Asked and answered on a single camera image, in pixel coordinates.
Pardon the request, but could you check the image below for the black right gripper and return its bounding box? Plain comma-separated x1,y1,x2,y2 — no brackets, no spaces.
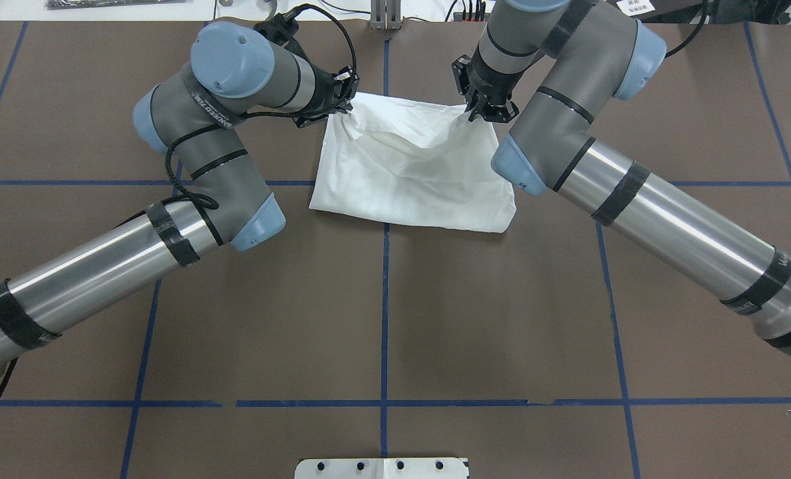
451,55,520,124

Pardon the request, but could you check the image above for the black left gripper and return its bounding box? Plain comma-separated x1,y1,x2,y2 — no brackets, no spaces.
294,65,361,128

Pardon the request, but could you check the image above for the white long-sleeve printed shirt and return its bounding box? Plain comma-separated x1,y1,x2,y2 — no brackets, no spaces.
309,92,516,234

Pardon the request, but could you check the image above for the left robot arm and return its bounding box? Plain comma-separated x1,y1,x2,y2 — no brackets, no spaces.
0,15,358,380

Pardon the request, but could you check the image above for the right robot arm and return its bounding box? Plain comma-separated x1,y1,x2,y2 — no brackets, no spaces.
451,1,791,357

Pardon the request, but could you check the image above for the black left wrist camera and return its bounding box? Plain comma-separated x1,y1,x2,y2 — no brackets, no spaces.
253,13,307,59

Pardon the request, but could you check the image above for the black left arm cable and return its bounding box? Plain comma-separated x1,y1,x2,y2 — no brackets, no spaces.
0,3,359,440

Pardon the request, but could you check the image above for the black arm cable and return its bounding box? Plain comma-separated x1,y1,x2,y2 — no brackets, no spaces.
0,3,359,440
665,0,712,59

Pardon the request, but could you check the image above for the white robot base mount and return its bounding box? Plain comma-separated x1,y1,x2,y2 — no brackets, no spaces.
294,457,470,478

